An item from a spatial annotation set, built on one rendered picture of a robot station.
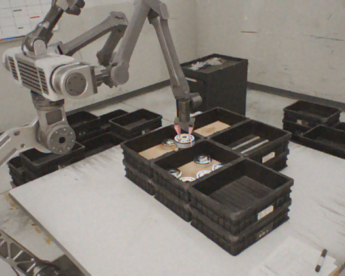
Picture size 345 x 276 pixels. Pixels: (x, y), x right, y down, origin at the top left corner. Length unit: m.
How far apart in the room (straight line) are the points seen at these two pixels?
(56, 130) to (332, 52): 3.92
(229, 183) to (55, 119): 0.90
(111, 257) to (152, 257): 0.18
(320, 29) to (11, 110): 3.82
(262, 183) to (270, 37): 3.76
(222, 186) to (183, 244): 0.35
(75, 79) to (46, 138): 0.40
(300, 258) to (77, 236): 1.01
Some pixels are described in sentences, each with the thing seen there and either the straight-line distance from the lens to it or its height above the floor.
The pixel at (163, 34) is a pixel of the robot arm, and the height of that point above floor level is 1.55.
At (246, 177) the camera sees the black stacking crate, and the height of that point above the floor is 0.83.
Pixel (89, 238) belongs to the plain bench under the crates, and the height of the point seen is 0.70.
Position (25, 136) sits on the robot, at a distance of 1.86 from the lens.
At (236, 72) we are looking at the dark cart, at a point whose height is 0.81.
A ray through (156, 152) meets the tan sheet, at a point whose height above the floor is 0.83.
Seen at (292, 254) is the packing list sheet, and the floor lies 0.70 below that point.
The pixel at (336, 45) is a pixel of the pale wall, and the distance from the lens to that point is 5.05.
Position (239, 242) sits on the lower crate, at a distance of 1.67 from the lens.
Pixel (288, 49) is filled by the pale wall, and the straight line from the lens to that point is 5.36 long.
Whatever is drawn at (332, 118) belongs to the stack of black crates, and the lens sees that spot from 3.45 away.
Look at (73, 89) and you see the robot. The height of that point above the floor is 1.44.
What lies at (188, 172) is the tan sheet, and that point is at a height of 0.83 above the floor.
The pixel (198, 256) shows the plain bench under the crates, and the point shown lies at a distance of 1.70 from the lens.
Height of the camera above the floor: 1.88
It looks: 27 degrees down
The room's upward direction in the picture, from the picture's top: 3 degrees counter-clockwise
